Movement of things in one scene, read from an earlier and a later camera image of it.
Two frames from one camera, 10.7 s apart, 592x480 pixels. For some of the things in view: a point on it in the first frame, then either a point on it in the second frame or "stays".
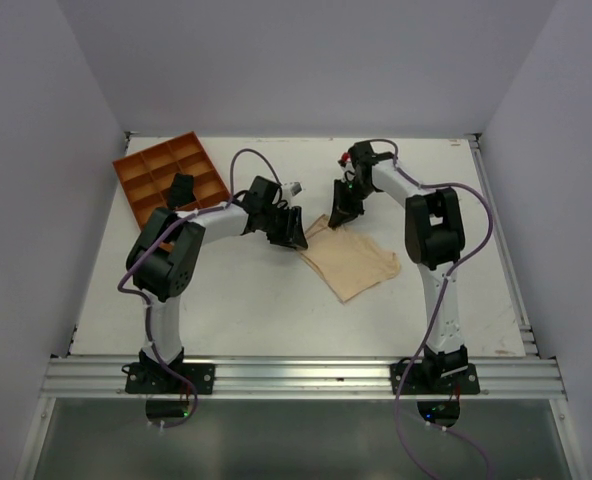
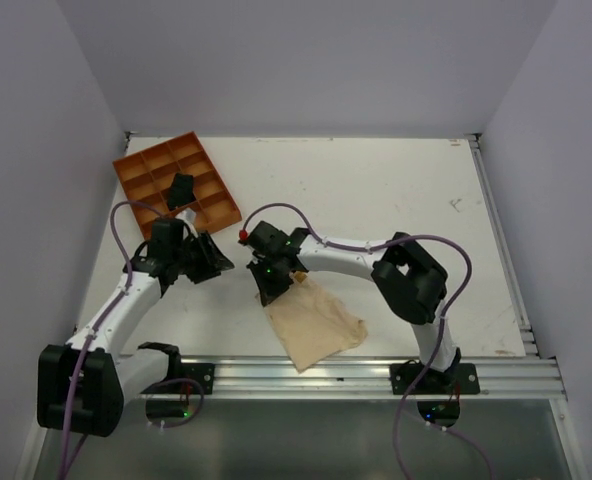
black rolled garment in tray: x=181 y=191 stays
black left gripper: x=291 y=234 to x=213 y=261
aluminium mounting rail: x=303 y=378 stays
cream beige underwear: x=348 y=261 to x=314 y=326
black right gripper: x=343 y=211 to x=269 y=291
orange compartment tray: x=147 y=177 stays
